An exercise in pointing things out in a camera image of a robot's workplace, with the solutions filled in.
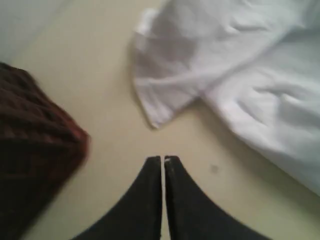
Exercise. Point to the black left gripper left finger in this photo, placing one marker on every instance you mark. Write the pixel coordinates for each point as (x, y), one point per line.
(138, 214)

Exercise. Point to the white t-shirt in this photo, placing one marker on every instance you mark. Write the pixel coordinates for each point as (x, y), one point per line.
(256, 63)

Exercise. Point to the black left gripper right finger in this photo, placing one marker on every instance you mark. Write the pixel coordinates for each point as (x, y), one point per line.
(192, 215)

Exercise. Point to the dark brown wicker basket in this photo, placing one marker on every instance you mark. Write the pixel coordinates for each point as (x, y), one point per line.
(41, 146)

